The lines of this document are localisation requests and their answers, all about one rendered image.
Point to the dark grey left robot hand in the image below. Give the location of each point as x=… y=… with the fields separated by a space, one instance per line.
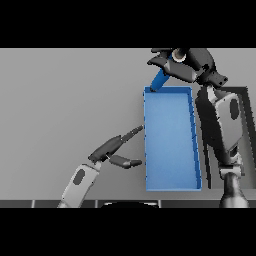
x=110 y=147

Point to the blue bin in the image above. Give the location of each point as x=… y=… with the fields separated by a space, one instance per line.
x=170 y=140

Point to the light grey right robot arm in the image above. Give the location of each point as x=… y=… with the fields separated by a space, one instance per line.
x=224 y=133

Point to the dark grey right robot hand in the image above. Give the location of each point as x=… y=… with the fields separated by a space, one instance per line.
x=186 y=68

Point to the blue pipe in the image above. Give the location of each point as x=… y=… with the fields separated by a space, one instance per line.
x=161 y=78

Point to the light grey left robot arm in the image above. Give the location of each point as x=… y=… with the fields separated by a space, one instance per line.
x=78 y=184

